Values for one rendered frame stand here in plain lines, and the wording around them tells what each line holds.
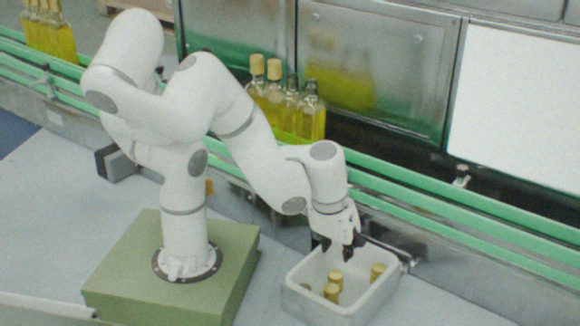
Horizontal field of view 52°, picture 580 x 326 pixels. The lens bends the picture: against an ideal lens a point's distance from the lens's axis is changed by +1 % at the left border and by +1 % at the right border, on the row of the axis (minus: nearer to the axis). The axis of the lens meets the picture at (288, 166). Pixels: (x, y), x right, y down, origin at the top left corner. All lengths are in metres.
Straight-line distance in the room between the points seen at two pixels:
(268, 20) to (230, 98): 0.77
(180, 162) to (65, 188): 0.75
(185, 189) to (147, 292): 0.24
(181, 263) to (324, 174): 0.39
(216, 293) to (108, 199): 0.60
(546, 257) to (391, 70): 0.54
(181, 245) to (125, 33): 0.50
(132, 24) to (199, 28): 0.95
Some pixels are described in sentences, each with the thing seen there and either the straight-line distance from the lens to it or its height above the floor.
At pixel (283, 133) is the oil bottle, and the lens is 1.51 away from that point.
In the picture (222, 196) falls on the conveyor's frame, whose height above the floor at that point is 0.81.
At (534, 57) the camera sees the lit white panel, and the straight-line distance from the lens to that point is 1.30.
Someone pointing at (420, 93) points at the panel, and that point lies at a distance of 1.43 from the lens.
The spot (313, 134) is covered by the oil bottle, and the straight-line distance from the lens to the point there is 1.45.
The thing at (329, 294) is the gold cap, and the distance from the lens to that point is 1.28.
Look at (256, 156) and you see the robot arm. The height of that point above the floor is 1.21.
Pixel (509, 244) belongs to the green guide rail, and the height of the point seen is 0.92.
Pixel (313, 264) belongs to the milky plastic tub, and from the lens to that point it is 1.34.
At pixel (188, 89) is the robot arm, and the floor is 1.34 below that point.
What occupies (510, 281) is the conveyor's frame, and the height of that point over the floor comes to 0.85.
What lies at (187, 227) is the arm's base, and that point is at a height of 0.96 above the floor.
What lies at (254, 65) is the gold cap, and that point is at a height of 1.14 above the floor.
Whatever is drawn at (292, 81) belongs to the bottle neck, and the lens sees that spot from 1.45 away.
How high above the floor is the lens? 1.69
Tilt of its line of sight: 31 degrees down
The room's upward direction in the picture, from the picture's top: straight up
